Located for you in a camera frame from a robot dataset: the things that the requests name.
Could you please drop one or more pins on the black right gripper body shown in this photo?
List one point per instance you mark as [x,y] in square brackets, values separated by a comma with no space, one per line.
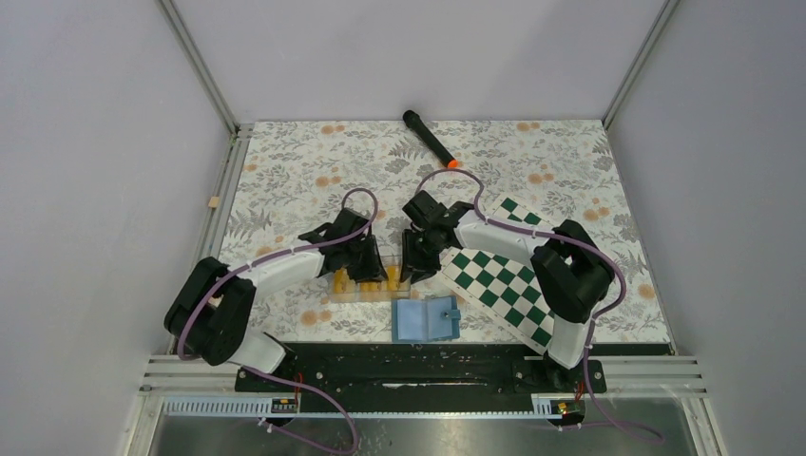
[419,241]

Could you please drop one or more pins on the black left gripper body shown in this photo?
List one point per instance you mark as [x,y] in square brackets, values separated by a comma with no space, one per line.
[362,261]

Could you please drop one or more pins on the clear box with orange cards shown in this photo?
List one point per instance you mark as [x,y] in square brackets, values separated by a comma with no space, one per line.
[342,289]

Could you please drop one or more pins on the blue card holder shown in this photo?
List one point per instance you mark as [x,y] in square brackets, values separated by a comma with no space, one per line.
[416,321]

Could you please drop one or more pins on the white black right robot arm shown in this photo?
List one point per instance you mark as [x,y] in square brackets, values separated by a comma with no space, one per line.
[573,275]

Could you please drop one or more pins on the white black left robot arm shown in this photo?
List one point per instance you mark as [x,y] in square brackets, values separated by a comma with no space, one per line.
[210,315]

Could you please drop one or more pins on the floral tablecloth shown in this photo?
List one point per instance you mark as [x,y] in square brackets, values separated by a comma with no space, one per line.
[294,175]

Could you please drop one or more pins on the green white checkered board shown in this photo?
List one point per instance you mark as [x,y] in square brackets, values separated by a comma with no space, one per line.
[503,291]

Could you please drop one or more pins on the black marker orange tip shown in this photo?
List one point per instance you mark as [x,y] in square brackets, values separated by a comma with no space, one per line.
[414,122]

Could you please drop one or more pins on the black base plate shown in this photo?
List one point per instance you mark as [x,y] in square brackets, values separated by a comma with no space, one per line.
[434,377]

